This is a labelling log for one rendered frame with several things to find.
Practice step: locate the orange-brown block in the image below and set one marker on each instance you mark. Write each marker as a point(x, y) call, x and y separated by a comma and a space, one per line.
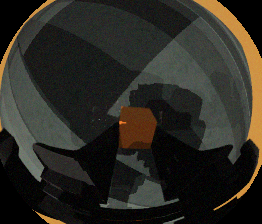
point(137, 126)

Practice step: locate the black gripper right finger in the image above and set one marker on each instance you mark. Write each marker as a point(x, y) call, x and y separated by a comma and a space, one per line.
point(179, 164)

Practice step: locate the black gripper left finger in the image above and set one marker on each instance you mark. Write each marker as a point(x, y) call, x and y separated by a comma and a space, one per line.
point(92, 163)

